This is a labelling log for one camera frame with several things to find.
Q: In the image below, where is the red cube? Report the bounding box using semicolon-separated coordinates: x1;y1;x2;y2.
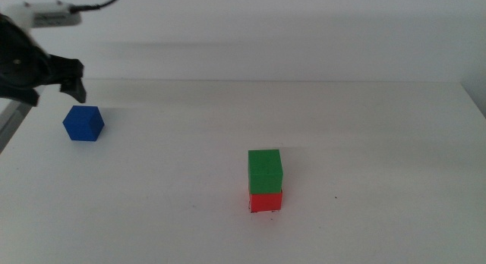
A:
248;190;283;213

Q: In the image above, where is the blue cube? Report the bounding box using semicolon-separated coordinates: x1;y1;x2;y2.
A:
62;105;106;143

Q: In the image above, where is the green cube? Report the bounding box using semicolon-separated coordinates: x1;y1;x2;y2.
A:
248;149;284;195

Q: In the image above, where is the black braided camera cable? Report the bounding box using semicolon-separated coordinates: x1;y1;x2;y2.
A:
70;0;123;13

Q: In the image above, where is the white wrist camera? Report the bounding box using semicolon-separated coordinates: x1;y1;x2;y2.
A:
3;1;83;29

